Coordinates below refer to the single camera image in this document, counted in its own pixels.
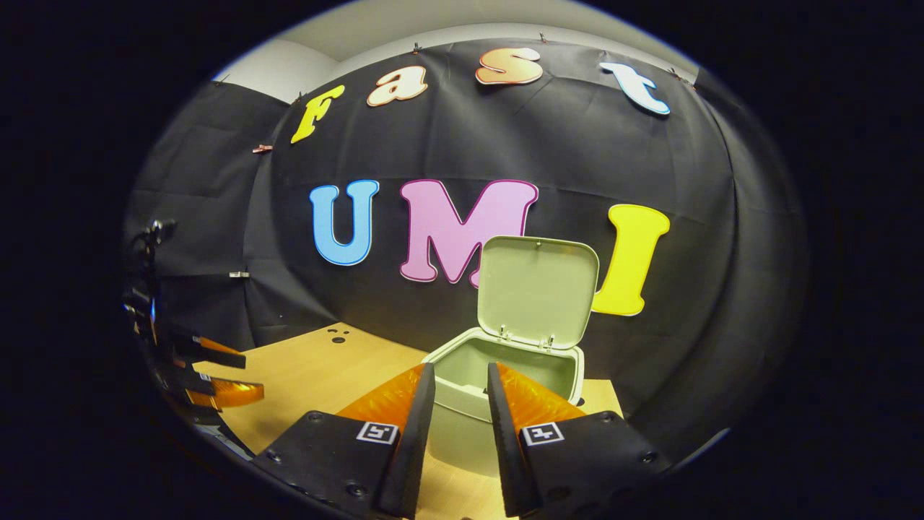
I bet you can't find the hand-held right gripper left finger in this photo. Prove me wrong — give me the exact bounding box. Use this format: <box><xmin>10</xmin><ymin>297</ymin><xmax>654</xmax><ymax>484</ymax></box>
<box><xmin>253</xmin><ymin>363</ymin><xmax>437</xmax><ymax>519</ymax></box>

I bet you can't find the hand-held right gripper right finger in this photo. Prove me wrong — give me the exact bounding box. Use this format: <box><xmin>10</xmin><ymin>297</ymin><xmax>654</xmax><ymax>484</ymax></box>
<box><xmin>487</xmin><ymin>363</ymin><xmax>673</xmax><ymax>519</ymax></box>

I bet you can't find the green desktop garbage bin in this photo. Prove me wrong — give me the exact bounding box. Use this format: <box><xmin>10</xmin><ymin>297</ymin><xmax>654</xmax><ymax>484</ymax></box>
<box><xmin>422</xmin><ymin>235</ymin><xmax>601</xmax><ymax>478</ymax></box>

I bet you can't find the wooden desktop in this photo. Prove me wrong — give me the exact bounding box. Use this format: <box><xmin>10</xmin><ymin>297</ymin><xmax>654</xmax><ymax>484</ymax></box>
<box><xmin>193</xmin><ymin>321</ymin><xmax>625</xmax><ymax>520</ymax></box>

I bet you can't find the black backdrop cloth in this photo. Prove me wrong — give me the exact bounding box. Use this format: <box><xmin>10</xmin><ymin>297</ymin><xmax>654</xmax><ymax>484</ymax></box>
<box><xmin>123</xmin><ymin>36</ymin><xmax>809</xmax><ymax>467</ymax></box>

